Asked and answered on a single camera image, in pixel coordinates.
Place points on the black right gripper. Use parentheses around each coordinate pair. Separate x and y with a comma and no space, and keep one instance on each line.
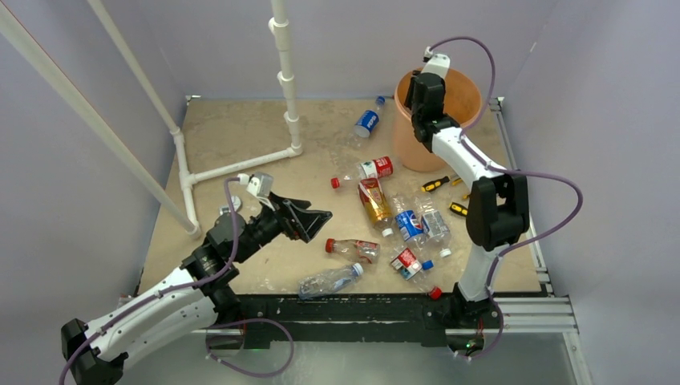
(409,98)

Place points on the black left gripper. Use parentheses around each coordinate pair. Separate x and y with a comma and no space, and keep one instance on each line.
(305,222)

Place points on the gold red drink bottle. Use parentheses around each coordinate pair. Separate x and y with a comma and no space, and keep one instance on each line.
(376,207)

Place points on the red cap clear bottle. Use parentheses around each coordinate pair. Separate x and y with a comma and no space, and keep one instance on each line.
(357,251)

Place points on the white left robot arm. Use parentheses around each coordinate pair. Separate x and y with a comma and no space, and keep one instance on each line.
(194,295)

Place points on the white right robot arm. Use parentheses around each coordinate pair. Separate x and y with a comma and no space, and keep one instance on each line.
(498,209)

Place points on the orange plastic bin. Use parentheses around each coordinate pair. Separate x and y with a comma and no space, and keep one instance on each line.
(463,102)

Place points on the far blue Pepsi bottle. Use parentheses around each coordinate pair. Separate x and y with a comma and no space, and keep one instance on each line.
(370,119)

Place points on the clear white cap bottle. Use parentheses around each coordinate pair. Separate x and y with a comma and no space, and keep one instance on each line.
(329,281)

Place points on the red label water bottle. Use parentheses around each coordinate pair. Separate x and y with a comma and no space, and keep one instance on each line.
(375,168)

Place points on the small blue Pepsi bottle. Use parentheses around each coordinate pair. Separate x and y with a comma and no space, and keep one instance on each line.
(406,220)

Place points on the red blue label bottle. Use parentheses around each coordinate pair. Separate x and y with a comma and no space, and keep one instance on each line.
(411,269)

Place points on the crushed white cap bottle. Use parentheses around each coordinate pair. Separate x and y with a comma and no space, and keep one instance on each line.
(438,234)

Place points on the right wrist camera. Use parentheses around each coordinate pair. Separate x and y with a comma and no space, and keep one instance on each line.
(435,63)

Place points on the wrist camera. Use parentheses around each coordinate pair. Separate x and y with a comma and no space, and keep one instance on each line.
(435,63)
(258,184)

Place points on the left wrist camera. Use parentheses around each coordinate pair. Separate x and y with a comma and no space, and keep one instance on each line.
(258,184)

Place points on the adjustable wrench red handle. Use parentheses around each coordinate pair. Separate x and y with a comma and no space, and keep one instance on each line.
(234,206)

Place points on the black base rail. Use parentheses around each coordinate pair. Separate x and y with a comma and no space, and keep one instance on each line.
(392,318)

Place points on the white PVC pipe frame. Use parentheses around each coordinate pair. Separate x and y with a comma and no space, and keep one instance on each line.
(31,50)

